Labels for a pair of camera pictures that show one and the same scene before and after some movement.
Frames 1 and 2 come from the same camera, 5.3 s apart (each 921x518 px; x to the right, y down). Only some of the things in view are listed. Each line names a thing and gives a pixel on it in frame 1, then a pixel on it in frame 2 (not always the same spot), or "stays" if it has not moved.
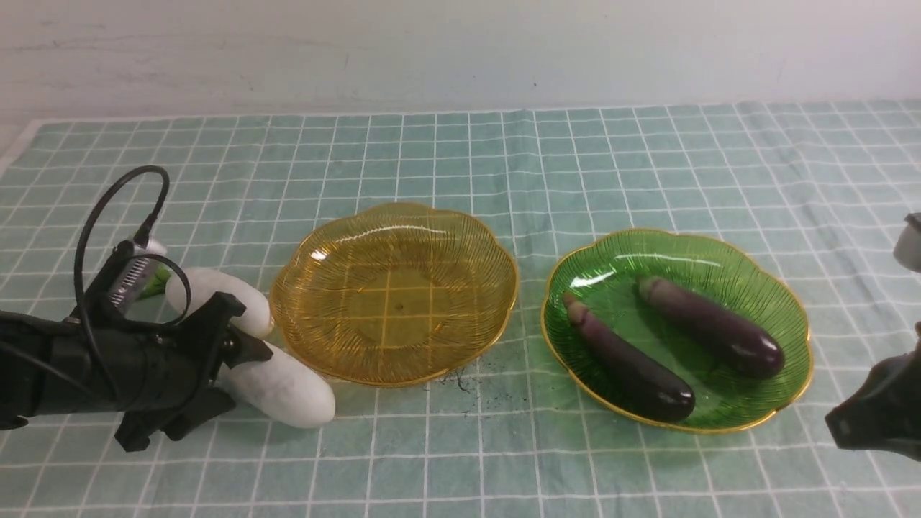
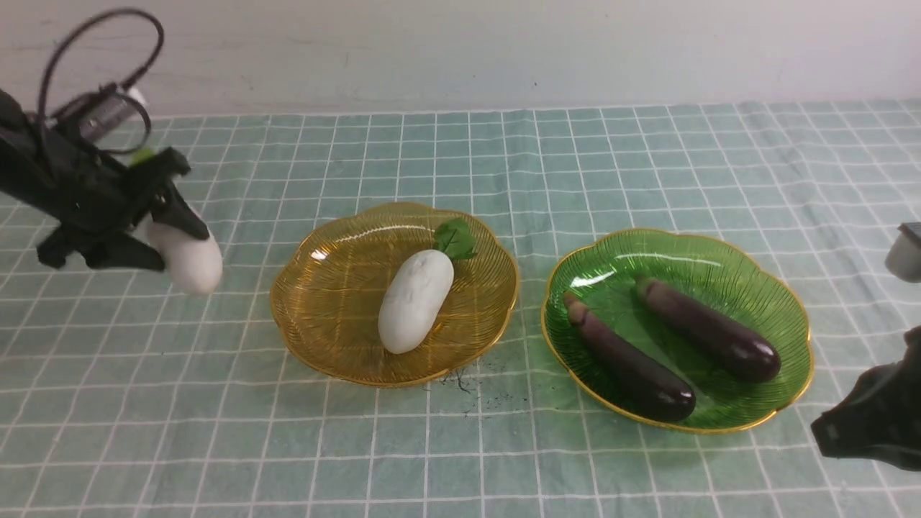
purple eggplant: x=629 y=373 stays
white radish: x=255 y=319 → x=193 y=263
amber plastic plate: x=397 y=293 stays
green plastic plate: x=719 y=273 stays
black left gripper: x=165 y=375 → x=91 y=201
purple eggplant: x=743 y=347 stays
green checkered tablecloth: x=827 y=184 stays
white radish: x=281 y=388 → x=421 y=286
